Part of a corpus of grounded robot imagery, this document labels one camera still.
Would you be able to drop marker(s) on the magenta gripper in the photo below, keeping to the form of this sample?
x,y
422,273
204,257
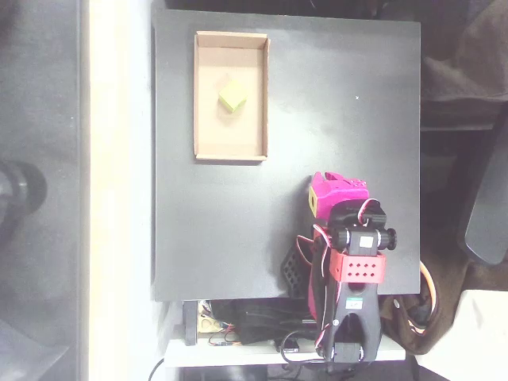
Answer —
x,y
340,190

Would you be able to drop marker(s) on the yellow-green cube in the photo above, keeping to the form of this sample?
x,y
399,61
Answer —
x,y
232,95

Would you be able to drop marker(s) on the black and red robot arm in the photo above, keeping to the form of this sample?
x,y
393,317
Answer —
x,y
359,313

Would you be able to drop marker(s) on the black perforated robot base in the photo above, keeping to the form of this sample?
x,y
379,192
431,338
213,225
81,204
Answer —
x,y
291,272

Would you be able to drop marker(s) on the shallow cardboard box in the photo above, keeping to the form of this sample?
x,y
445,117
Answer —
x,y
210,135

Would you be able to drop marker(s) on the black fabric bag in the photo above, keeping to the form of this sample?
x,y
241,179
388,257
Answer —
x,y
262,321

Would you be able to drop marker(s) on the small black connector box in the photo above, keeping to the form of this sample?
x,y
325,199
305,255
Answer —
x,y
291,345

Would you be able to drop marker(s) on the white shelf board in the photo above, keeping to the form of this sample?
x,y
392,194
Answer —
x,y
238,354

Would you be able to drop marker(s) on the black round cylinder object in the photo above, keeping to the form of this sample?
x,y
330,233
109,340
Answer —
x,y
20,190

